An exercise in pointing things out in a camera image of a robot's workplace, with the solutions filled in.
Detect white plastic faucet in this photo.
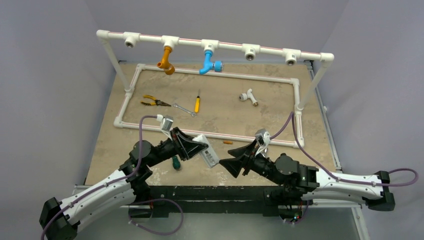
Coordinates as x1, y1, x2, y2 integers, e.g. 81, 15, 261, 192
238, 88, 259, 107

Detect yellow handled pliers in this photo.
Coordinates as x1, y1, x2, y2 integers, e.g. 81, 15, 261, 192
140, 94, 172, 107

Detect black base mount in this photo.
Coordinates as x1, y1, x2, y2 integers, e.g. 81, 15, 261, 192
128, 185, 313, 220

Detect white PVC pipe frame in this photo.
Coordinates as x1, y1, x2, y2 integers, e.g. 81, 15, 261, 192
96, 29, 335, 148

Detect blue plastic faucet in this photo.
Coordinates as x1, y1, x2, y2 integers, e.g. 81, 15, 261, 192
198, 50, 224, 75

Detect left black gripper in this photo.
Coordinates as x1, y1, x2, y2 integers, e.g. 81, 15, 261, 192
145, 127, 208, 168

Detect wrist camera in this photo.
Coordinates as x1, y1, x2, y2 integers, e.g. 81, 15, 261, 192
255, 128, 271, 157
156, 114, 174, 133

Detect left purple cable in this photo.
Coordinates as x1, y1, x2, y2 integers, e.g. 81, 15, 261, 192
40, 114, 160, 240

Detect green stubby screwdriver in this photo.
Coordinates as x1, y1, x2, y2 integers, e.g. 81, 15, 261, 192
171, 155, 181, 171

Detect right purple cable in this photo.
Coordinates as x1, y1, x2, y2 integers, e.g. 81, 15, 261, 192
269, 111, 420, 188

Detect yellow screwdriver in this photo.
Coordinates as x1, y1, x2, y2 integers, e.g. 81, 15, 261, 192
194, 89, 201, 114

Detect white remote control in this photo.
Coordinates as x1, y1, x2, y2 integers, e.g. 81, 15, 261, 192
193, 134, 220, 168

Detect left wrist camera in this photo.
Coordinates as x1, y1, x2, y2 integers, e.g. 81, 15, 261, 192
156, 114, 174, 133

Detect orange plastic faucet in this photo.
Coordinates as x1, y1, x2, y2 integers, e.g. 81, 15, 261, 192
156, 46, 175, 75

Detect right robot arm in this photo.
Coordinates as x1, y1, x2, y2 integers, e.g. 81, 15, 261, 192
219, 142, 396, 212

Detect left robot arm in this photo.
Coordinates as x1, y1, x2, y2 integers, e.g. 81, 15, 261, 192
39, 127, 219, 240

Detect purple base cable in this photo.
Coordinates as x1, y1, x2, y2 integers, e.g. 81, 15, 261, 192
128, 198, 184, 237

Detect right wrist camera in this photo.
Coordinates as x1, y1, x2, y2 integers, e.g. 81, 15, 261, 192
255, 128, 271, 157

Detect silver wrench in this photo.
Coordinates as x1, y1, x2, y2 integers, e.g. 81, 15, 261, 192
172, 103, 197, 117

